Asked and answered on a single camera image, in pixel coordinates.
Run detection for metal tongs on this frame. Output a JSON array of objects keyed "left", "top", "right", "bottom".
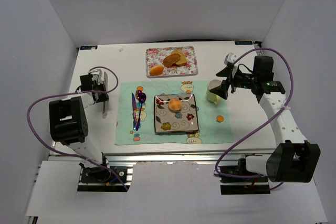
[{"left": 99, "top": 71, "right": 109, "bottom": 118}]

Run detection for round orange bread roll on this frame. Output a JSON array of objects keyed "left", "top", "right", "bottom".
[{"left": 168, "top": 99, "right": 182, "bottom": 111}]

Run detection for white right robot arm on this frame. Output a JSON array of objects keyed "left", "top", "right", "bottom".
[{"left": 210, "top": 53, "right": 321, "bottom": 183}]

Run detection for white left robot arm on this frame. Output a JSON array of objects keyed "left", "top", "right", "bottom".
[{"left": 49, "top": 69, "right": 109, "bottom": 167}]

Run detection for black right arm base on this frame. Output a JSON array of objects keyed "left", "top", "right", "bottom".
[{"left": 219, "top": 158, "right": 270, "bottom": 195}]

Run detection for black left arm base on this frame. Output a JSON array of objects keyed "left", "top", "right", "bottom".
[{"left": 77, "top": 166, "right": 127, "bottom": 193}]

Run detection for yellow bread slice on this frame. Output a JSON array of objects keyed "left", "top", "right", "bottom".
[{"left": 172, "top": 50, "right": 187, "bottom": 67}]

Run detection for pale yellow mug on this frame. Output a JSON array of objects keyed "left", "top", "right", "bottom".
[{"left": 206, "top": 80, "right": 221, "bottom": 104}]

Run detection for black label sticker right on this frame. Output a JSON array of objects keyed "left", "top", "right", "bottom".
[{"left": 234, "top": 40, "right": 254, "bottom": 46}]

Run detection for black label sticker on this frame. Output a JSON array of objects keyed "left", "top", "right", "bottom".
[
  {"left": 234, "top": 40, "right": 254, "bottom": 46},
  {"left": 79, "top": 45, "right": 98, "bottom": 50}
]

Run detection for iridescent purple knife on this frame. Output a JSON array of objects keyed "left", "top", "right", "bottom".
[{"left": 132, "top": 93, "right": 137, "bottom": 130}]

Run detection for black label sticker left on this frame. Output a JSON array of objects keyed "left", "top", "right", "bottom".
[{"left": 79, "top": 45, "right": 98, "bottom": 50}]

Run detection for light green cartoon placemat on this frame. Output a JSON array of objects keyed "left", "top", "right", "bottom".
[{"left": 115, "top": 81, "right": 234, "bottom": 145}]

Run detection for iridescent purple spoon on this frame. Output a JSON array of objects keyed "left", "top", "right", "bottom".
[{"left": 135, "top": 90, "right": 146, "bottom": 131}]

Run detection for square floral plate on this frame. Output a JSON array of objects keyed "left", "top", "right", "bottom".
[{"left": 154, "top": 93, "right": 199, "bottom": 134}]

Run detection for brown round pastry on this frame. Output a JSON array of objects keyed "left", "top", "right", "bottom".
[{"left": 163, "top": 54, "right": 180, "bottom": 67}]

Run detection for floral rectangular tray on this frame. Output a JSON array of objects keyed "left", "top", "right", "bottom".
[{"left": 145, "top": 46, "right": 198, "bottom": 78}]

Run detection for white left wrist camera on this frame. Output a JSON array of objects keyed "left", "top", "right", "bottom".
[{"left": 89, "top": 68, "right": 103, "bottom": 79}]

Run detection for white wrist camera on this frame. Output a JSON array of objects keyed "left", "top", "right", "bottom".
[
  {"left": 89, "top": 68, "right": 103, "bottom": 79},
  {"left": 224, "top": 52, "right": 237, "bottom": 65}
]

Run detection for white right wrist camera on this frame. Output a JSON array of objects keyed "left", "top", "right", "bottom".
[{"left": 224, "top": 52, "right": 237, "bottom": 65}]

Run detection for aluminium table frame rail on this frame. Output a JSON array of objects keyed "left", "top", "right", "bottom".
[{"left": 34, "top": 148, "right": 274, "bottom": 183}]

